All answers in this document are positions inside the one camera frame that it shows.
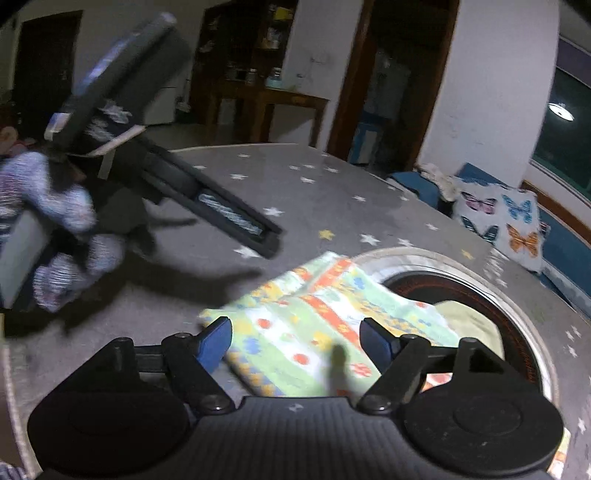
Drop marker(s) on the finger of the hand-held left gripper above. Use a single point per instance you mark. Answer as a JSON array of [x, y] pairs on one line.
[[221, 207]]

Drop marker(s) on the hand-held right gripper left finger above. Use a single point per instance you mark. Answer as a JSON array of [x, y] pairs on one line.
[[214, 341]]

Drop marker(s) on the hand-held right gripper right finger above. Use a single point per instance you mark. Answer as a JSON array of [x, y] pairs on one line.
[[376, 344]]

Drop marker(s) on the green patterned children's garment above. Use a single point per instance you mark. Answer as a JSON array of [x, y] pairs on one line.
[[318, 323]]

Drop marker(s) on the dark door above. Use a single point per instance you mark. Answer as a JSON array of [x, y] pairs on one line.
[[46, 64]]

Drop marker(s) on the grey star tablecloth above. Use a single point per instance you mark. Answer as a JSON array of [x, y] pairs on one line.
[[323, 198]]

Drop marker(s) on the brown wooden side table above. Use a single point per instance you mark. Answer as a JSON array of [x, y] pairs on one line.
[[272, 104]]

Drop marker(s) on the dark wooden shelf cabinet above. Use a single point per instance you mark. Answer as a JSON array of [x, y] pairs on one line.
[[240, 41]]

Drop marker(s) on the round black cooktop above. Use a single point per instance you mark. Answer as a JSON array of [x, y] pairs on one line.
[[517, 332]]

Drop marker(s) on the beige crumpled cloth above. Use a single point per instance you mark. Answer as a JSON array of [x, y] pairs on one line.
[[436, 177]]

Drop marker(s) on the butterfly print pillow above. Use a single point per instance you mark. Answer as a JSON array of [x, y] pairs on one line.
[[501, 217]]

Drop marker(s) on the blue sofa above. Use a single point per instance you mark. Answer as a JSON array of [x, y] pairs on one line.
[[563, 249]]

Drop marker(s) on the dark window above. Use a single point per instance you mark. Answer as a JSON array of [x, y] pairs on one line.
[[568, 138]]

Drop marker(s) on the brown wooden door frame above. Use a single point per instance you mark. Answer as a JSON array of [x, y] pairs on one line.
[[351, 78]]

